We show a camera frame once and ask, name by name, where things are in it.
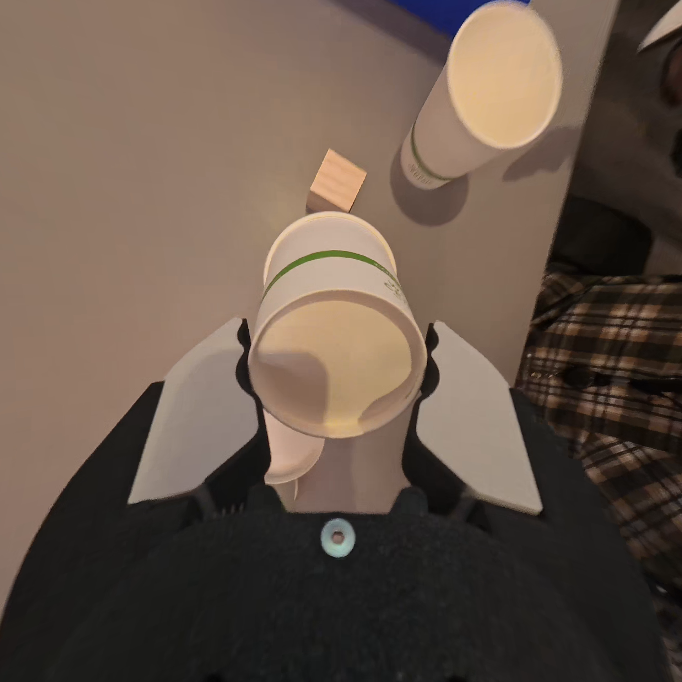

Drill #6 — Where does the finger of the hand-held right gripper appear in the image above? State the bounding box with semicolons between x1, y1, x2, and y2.
637;0;682;53

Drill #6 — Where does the light wooden cube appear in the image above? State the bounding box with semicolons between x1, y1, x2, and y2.
306;148;368;214

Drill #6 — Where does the white paper cup green stripe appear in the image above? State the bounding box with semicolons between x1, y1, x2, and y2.
248;211;428;439

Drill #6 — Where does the person in plaid shirt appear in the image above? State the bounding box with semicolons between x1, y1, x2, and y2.
514;272;682;682

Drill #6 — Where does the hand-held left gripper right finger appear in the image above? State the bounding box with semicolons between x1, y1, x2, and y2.
402;321;543;515

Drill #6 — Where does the blue plastic bin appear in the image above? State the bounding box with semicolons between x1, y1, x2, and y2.
397;0;534;39

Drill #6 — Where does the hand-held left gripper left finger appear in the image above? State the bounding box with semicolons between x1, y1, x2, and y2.
128;318;267;504

